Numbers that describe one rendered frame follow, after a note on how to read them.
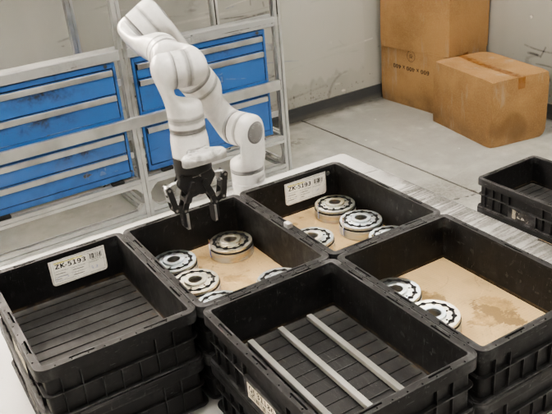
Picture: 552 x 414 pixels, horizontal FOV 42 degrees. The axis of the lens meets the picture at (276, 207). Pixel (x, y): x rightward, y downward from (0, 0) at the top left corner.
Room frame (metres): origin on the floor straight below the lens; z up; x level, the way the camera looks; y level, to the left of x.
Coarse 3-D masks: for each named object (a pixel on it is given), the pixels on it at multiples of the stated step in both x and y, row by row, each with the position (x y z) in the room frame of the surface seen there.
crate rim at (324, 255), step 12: (204, 204) 1.57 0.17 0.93; (252, 204) 1.54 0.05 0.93; (168, 216) 1.52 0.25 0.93; (180, 216) 1.52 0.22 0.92; (264, 216) 1.47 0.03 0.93; (132, 228) 1.47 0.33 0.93; (132, 240) 1.41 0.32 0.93; (300, 240) 1.34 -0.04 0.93; (144, 252) 1.35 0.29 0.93; (324, 252) 1.28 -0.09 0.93; (156, 264) 1.29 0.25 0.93; (312, 264) 1.24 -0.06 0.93; (168, 276) 1.24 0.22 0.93; (276, 276) 1.21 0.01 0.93; (180, 288) 1.19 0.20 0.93; (240, 288) 1.18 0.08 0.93; (252, 288) 1.17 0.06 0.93; (192, 300) 1.15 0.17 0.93; (216, 300) 1.14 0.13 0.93
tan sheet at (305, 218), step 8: (312, 208) 1.69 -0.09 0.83; (288, 216) 1.66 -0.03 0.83; (296, 216) 1.66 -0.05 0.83; (304, 216) 1.65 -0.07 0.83; (312, 216) 1.65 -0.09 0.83; (296, 224) 1.61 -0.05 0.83; (304, 224) 1.61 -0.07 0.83; (312, 224) 1.60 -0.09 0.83; (320, 224) 1.60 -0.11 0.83; (328, 224) 1.60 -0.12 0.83; (336, 224) 1.59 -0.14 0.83; (336, 232) 1.55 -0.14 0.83; (336, 240) 1.51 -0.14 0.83; (344, 240) 1.51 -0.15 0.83; (352, 240) 1.50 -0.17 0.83; (336, 248) 1.47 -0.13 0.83
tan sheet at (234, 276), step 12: (192, 252) 1.51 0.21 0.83; (204, 252) 1.51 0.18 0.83; (204, 264) 1.45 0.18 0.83; (216, 264) 1.45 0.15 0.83; (228, 264) 1.44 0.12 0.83; (240, 264) 1.44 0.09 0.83; (252, 264) 1.43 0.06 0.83; (264, 264) 1.43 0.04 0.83; (276, 264) 1.42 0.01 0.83; (228, 276) 1.39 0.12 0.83; (240, 276) 1.39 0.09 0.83; (252, 276) 1.38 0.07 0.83; (228, 288) 1.34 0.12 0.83
